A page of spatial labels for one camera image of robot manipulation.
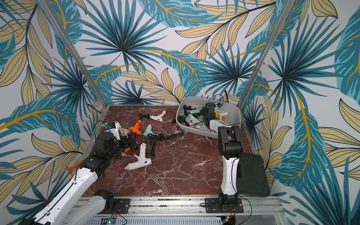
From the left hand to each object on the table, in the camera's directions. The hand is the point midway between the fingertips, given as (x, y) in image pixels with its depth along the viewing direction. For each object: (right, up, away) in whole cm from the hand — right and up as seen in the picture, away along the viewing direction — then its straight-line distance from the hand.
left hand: (129, 136), depth 78 cm
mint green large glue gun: (+38, +10, +24) cm, 47 cm away
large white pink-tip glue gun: (+5, -16, +7) cm, 19 cm away
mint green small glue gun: (+40, +16, +30) cm, 53 cm away
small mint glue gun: (+6, +1, +23) cm, 23 cm away
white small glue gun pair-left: (+61, +13, +33) cm, 70 cm away
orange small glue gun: (-4, +3, +24) cm, 25 cm away
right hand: (+47, +19, +27) cm, 57 cm away
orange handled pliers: (-34, -18, +6) cm, 39 cm away
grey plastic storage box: (+40, +24, +38) cm, 60 cm away
